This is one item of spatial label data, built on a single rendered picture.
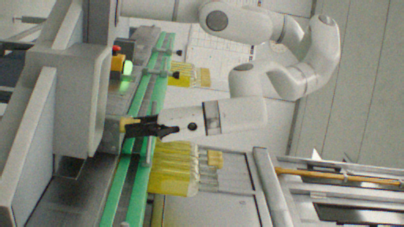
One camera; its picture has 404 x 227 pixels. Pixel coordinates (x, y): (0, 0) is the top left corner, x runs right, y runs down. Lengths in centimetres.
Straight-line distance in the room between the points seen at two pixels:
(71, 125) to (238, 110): 36
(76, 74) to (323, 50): 62
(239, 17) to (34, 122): 64
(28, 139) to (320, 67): 76
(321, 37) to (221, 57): 599
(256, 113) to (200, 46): 618
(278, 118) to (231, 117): 650
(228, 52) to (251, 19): 594
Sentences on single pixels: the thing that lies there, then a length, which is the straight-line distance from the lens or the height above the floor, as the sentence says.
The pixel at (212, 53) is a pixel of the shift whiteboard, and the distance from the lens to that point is 735.
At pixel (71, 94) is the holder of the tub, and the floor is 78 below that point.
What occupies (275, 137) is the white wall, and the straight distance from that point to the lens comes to 774.
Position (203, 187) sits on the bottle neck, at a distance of 140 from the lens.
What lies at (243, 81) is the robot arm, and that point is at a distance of 122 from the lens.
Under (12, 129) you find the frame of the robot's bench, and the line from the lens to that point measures 108.
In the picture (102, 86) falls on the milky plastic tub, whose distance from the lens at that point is 129.
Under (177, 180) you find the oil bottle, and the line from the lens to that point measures 138.
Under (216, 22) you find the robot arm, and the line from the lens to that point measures 141.
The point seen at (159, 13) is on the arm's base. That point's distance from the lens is 148.
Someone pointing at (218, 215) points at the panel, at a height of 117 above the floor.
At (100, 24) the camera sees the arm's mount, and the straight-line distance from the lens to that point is 133.
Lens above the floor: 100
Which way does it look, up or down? 3 degrees up
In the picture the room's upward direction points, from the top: 98 degrees clockwise
